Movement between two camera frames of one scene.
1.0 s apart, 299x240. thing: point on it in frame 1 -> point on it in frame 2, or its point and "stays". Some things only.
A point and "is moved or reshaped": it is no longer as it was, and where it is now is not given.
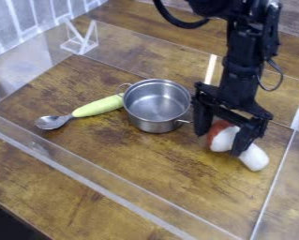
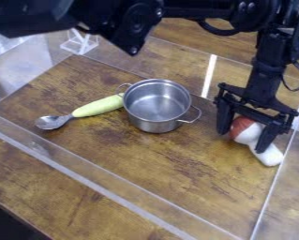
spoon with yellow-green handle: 53,122 stays
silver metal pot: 156,103 stays
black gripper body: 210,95 -> 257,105
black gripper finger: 248,133 -> 269,134
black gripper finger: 204,115 -> 226,107
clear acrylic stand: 81,44 stays
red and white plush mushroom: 222,135 is moved or reshaped
